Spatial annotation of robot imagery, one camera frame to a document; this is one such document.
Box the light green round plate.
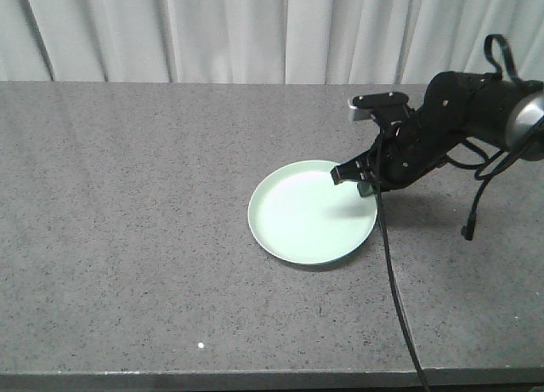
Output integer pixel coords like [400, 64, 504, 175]
[247, 160, 377, 266]

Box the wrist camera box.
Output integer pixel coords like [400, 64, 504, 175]
[348, 92, 409, 122]

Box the white pleated curtain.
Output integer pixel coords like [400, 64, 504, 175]
[1, 0, 543, 84]

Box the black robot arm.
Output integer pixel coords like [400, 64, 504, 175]
[331, 71, 543, 191]

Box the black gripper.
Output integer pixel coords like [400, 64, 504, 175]
[330, 107, 463, 197]

